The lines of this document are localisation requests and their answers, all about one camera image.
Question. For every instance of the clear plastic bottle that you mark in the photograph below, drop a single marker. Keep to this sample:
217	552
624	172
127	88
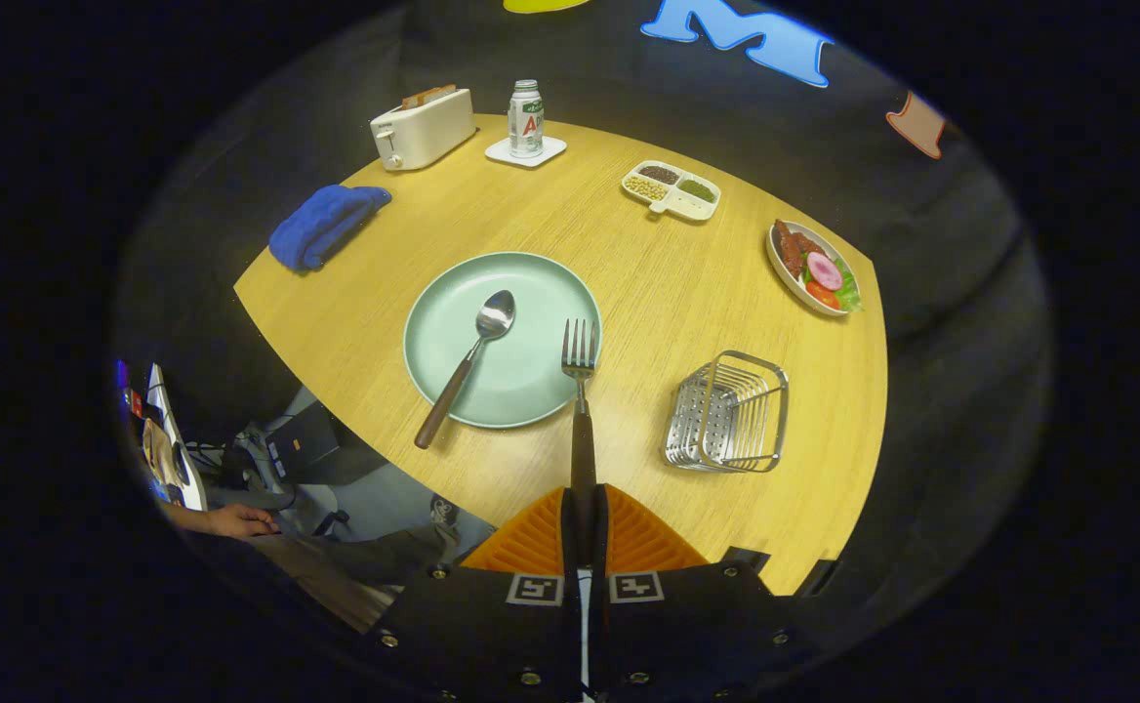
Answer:
526	122

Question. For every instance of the pale green plate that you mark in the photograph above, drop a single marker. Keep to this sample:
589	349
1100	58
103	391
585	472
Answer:
521	381

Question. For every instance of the white square coaster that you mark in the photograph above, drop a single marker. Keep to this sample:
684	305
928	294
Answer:
550	151

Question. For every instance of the white divided dish with grains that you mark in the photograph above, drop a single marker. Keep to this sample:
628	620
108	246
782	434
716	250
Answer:
692	203

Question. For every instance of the white-edged computer screen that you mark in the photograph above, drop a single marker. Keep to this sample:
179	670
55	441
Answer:
170	459

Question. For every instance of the black box device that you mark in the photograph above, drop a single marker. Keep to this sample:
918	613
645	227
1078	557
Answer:
302	444

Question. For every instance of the toast slice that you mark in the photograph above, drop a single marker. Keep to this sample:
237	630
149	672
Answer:
428	96

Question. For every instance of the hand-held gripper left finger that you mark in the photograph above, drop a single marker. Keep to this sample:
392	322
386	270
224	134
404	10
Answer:
568	537

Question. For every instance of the white toaster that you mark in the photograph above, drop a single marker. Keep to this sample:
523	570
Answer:
428	132

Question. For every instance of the white plate of food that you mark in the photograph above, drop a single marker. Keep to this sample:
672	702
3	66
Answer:
804	259

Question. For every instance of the blue folded towel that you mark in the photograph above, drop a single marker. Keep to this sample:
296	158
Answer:
321	225

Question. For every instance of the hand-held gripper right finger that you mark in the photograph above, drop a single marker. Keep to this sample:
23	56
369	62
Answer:
600	537

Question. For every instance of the blue glowing computer screen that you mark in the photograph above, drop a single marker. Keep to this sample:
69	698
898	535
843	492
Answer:
128	391

